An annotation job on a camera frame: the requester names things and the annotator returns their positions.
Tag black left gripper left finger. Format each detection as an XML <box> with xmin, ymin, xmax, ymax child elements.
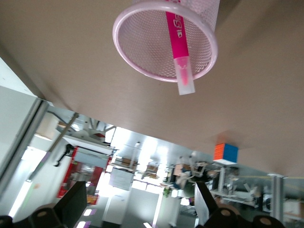
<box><xmin>53</xmin><ymin>180</ymin><xmax>88</xmax><ymax>228</ymax></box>

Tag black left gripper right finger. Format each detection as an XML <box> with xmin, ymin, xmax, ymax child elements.
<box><xmin>194</xmin><ymin>181</ymin><xmax>224</xmax><ymax>228</ymax></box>

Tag pink marker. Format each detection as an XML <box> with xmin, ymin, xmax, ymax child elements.
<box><xmin>165</xmin><ymin>0</ymin><xmax>196</xmax><ymax>96</ymax></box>

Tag red white cabinet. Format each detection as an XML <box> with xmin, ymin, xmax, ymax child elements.
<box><xmin>56</xmin><ymin>135</ymin><xmax>114</xmax><ymax>200</ymax></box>

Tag colourful puzzle cube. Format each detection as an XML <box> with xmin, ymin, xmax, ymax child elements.
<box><xmin>213</xmin><ymin>142</ymin><xmax>239</xmax><ymax>165</ymax></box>

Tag brown table cover sheet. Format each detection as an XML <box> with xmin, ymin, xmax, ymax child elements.
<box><xmin>0</xmin><ymin>0</ymin><xmax>304</xmax><ymax>181</ymax></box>

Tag pink mesh cup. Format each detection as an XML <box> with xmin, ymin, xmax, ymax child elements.
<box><xmin>112</xmin><ymin>0</ymin><xmax>219</xmax><ymax>83</ymax></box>

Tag aluminium frame post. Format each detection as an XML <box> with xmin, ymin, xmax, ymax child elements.
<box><xmin>267</xmin><ymin>173</ymin><xmax>288</xmax><ymax>222</ymax></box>

